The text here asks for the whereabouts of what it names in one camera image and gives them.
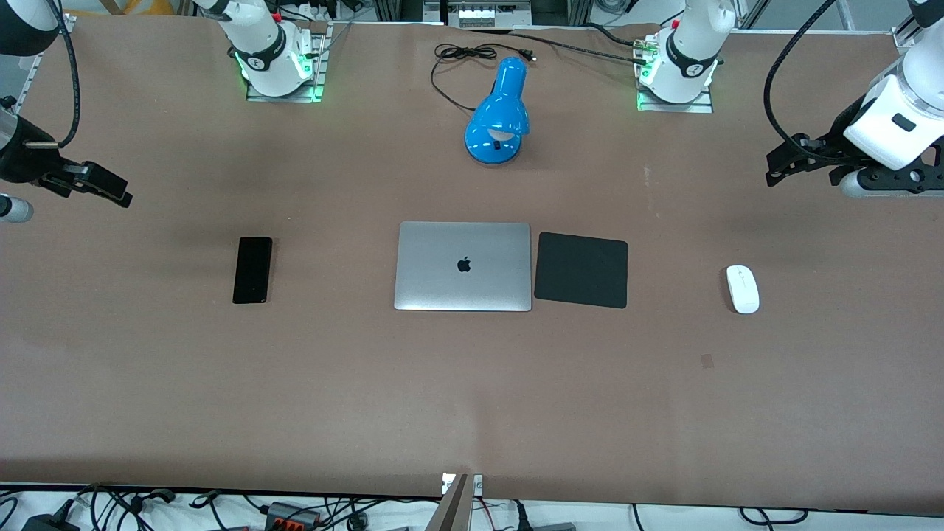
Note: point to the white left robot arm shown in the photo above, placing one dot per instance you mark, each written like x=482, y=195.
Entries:
x=689, y=51

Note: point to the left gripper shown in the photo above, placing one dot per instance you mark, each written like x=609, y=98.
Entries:
x=838, y=136

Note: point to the blue desk lamp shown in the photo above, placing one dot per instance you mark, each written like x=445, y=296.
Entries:
x=498, y=118

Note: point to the silver closed laptop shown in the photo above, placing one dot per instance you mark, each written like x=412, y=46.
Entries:
x=463, y=267

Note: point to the black smartphone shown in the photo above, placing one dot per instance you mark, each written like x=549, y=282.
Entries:
x=252, y=270

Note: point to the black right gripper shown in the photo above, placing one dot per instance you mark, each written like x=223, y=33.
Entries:
x=21, y=156

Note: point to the black mouse pad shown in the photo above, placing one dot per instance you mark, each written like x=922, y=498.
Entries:
x=581, y=270

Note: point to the black power adapter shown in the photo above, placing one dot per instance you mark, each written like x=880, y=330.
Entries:
x=48, y=522

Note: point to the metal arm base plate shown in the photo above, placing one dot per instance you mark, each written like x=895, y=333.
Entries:
x=675, y=107
x=284, y=96

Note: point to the white power strip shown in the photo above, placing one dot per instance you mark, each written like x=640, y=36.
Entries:
x=487, y=13

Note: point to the aluminium profile bar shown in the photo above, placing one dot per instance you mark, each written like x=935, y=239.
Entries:
x=451, y=509

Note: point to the black orange connector block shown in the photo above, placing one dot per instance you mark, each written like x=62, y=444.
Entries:
x=293, y=515

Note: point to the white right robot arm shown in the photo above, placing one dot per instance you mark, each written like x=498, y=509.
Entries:
x=269, y=44

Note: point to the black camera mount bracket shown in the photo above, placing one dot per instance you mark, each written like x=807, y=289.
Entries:
x=914, y=175

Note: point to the white computer mouse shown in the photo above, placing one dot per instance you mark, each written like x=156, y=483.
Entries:
x=742, y=289

